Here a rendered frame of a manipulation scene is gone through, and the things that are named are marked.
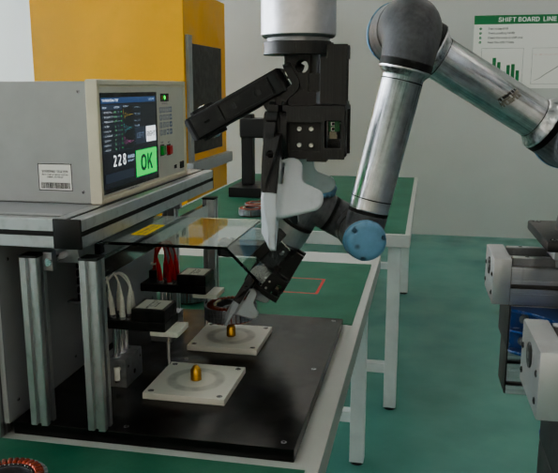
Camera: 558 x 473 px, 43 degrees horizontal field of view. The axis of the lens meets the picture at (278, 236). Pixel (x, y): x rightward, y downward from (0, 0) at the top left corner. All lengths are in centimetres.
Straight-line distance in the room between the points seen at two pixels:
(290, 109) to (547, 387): 48
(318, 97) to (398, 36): 60
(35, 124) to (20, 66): 632
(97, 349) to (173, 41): 392
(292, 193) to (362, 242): 62
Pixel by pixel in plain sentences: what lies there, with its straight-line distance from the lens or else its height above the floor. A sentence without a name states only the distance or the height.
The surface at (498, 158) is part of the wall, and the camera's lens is 656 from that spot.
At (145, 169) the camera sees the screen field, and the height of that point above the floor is 115.
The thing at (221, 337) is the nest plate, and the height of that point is 78.
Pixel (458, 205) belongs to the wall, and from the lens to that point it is 659.
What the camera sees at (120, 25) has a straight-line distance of 509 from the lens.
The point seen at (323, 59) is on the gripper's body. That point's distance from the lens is 72.
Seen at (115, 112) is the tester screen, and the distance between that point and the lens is 128.
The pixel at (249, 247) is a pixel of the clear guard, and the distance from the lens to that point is 119.
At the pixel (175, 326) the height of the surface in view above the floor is 88.
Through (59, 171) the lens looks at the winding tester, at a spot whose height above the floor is 117.
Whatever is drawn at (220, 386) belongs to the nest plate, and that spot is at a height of 78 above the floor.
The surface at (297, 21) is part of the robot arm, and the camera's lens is 71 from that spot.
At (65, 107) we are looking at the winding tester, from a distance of 124.
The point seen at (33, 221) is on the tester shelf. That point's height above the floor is 111.
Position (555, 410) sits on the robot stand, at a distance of 97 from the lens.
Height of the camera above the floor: 131
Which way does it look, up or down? 12 degrees down
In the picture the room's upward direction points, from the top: straight up
